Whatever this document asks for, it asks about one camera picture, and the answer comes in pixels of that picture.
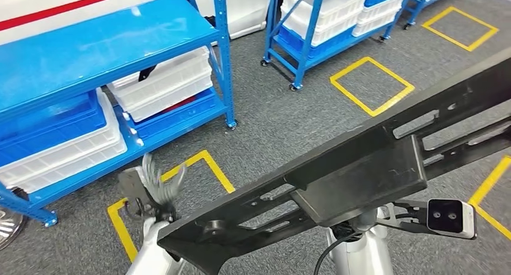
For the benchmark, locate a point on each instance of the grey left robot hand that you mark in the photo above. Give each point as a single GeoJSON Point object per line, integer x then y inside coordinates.
{"type": "Point", "coordinates": [161, 193]}

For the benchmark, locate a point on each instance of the black plastic plate frame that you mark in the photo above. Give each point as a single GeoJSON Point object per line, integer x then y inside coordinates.
{"type": "Point", "coordinates": [359, 185]}

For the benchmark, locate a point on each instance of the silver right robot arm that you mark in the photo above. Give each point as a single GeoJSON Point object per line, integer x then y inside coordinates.
{"type": "Point", "coordinates": [367, 253]}

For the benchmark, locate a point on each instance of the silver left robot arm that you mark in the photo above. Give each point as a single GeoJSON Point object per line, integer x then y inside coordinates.
{"type": "Point", "coordinates": [151, 249]}

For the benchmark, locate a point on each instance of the blue metal shelf rack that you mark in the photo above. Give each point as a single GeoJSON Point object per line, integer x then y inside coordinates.
{"type": "Point", "coordinates": [100, 45]}

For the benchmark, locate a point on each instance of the blue wheeled shelf rack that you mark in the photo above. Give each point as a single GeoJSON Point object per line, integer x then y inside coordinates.
{"type": "Point", "coordinates": [303, 61]}
{"type": "Point", "coordinates": [415, 9]}

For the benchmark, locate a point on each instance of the red item in crate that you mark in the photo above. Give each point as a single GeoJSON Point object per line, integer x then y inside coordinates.
{"type": "Point", "coordinates": [179, 104]}

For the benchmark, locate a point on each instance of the red barrier belt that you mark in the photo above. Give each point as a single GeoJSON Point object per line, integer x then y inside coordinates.
{"type": "Point", "coordinates": [60, 9]}

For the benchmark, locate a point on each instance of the chrome stanchion post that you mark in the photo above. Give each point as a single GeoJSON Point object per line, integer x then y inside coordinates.
{"type": "Point", "coordinates": [10, 229]}

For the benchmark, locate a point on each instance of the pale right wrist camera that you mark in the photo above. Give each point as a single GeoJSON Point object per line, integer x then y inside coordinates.
{"type": "Point", "coordinates": [451, 219]}

